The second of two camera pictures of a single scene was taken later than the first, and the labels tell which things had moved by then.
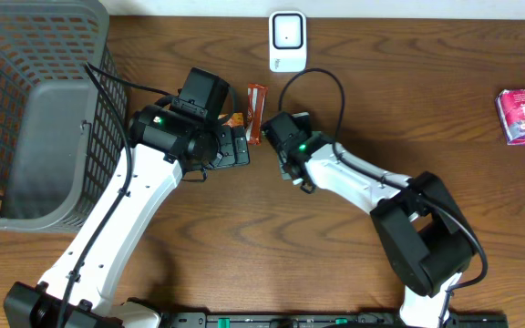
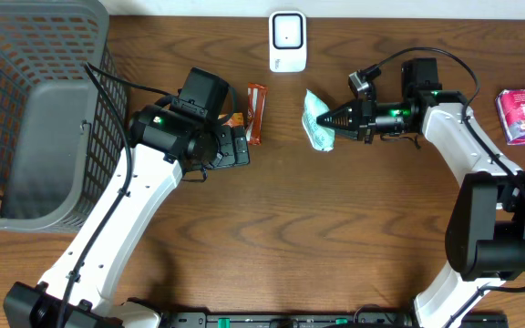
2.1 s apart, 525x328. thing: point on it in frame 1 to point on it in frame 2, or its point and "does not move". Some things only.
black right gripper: (281, 158) to (365, 118)
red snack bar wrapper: (256, 97) does not move
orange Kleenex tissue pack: (235, 120) does not move
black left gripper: (240, 146) does not move
